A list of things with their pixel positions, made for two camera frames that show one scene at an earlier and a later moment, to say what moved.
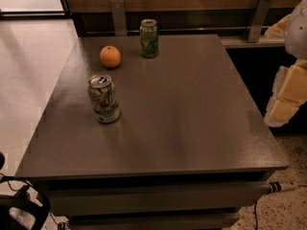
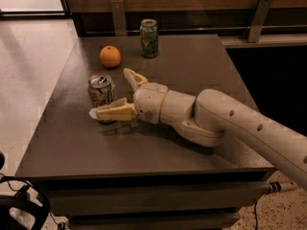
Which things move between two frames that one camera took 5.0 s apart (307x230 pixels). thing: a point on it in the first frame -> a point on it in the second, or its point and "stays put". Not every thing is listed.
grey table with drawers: [191, 150] stays put
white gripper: [297, 34] -> [150, 102]
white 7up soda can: [102, 89] stays put
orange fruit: [109, 57] stays put
